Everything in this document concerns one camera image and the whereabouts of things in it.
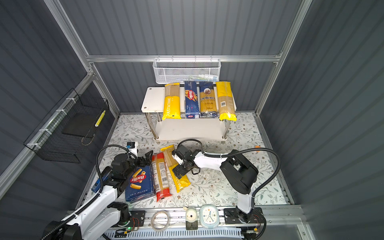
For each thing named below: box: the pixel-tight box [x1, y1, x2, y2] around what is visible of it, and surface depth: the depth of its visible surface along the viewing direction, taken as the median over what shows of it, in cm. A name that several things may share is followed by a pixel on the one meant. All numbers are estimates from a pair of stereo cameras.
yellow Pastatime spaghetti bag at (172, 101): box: [162, 82, 181, 120], surface depth 77 cm
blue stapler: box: [91, 178, 101, 193], surface depth 83 cm
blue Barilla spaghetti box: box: [184, 81, 201, 119], surface depth 75 cm
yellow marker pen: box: [95, 110, 106, 127], surface depth 81 cm
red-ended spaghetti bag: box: [151, 152, 173, 202], surface depth 86 cm
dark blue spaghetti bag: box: [199, 81, 218, 118], surface depth 77 cm
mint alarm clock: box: [199, 204, 220, 229], surface depth 74 cm
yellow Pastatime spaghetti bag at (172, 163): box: [160, 145, 191, 193], surface depth 88 cm
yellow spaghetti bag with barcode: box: [215, 81, 237, 121], surface depth 76 cm
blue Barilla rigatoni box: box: [125, 165, 155, 202], surface depth 79 cm
